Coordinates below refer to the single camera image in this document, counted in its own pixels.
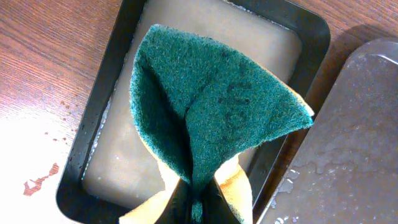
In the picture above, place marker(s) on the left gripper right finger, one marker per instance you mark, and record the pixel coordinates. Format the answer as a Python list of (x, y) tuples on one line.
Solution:
[(215, 207)]

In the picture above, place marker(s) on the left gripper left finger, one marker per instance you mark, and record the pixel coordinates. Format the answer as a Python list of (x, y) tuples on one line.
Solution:
[(178, 209)]

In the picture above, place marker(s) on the green and yellow sponge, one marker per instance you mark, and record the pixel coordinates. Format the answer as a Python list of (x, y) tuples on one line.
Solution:
[(197, 104)]

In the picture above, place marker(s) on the small black water tray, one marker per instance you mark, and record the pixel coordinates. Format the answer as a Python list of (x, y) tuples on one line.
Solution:
[(109, 171)]

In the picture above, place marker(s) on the large brown serving tray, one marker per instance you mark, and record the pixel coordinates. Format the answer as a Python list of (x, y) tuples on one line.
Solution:
[(345, 171)]

